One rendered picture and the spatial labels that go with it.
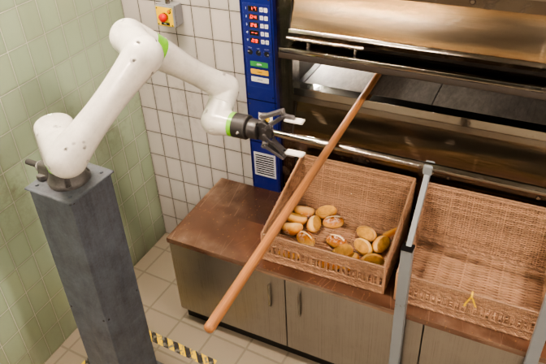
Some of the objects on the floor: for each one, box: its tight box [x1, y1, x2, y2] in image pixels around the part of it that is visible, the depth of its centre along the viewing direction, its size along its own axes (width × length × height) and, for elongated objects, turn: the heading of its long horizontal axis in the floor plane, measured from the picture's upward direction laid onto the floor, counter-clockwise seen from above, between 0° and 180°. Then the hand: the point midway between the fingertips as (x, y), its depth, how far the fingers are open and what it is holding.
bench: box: [167, 178, 546, 364], centre depth 260 cm, size 56×242×58 cm, turn 68°
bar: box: [273, 129, 546, 364], centre depth 235 cm, size 31×127×118 cm, turn 68°
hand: (301, 138), depth 203 cm, fingers open, 13 cm apart
